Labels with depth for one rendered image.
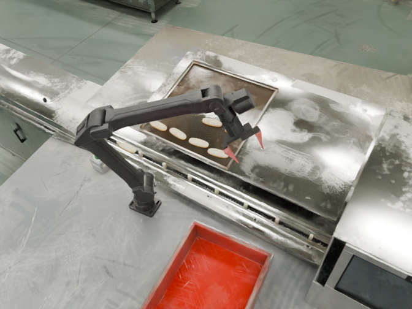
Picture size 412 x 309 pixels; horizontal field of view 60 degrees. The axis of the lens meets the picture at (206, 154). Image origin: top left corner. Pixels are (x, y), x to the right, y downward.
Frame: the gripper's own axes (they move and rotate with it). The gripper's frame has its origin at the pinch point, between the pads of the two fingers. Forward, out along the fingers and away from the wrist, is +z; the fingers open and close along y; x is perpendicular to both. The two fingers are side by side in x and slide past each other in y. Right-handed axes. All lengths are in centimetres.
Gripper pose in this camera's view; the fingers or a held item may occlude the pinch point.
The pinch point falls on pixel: (249, 153)
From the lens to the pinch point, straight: 124.5
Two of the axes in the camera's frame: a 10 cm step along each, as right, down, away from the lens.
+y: -8.6, 5.0, 1.1
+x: 0.8, 3.5, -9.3
